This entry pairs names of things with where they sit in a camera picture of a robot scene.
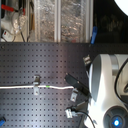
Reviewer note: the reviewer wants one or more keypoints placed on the clear plastic bin left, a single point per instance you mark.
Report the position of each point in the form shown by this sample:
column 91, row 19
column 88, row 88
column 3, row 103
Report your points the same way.
column 44, row 20

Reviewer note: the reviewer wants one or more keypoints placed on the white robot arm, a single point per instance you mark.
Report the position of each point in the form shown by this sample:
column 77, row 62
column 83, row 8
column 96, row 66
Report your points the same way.
column 107, row 93

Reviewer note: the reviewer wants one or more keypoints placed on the metal cable clip left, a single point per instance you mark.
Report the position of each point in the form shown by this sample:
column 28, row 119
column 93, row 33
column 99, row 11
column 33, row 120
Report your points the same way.
column 36, row 84

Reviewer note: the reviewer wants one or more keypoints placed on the blue handled tool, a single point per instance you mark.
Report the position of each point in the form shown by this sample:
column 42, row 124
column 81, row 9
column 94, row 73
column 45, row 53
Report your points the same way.
column 94, row 34

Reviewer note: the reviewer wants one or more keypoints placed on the black perforated board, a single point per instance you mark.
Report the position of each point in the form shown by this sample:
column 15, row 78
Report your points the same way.
column 20, row 62

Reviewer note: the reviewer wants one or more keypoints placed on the white connector with black wire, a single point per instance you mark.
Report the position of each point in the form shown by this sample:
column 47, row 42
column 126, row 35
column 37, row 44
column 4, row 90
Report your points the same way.
column 70, row 113

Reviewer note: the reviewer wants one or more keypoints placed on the red handled tool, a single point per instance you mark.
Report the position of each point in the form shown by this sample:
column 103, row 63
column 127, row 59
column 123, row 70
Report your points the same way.
column 8, row 8

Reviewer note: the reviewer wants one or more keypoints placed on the metal cable clip right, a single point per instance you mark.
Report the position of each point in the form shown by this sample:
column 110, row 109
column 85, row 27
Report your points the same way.
column 74, row 95

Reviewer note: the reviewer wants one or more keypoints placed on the clear plastic bin right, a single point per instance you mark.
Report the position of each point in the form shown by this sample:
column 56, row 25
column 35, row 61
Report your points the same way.
column 73, row 13

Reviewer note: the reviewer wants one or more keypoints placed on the metal clip upper right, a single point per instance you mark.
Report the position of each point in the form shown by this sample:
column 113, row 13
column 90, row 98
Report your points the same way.
column 87, row 60

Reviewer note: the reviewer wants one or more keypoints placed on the blue object bottom left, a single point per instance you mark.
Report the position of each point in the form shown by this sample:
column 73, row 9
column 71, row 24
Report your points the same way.
column 2, row 121

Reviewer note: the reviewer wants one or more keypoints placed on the clear plastic bin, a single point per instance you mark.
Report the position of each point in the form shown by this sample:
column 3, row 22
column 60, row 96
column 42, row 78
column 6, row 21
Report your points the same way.
column 44, row 20
column 73, row 13

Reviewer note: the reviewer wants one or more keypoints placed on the metal cable clip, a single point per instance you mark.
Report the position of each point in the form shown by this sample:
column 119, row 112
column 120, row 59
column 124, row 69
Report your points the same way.
column 74, row 95
column 36, row 84

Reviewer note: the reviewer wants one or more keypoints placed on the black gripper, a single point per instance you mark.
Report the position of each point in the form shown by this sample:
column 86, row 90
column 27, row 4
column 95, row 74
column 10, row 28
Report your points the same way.
column 77, row 84

